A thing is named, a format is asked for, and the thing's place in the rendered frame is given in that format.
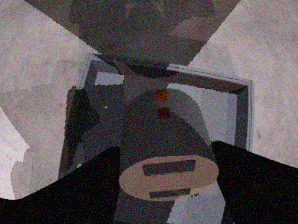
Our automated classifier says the grey rectangular tray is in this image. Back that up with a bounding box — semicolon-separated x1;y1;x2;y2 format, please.
57;53;254;224

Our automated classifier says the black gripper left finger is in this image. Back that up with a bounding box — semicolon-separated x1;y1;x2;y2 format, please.
0;147;121;224

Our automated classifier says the dark grey cylinder with tan slotted end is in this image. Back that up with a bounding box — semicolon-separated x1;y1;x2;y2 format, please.
118;88;218;201

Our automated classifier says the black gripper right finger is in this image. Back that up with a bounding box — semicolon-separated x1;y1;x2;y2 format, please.
212;140;298;224

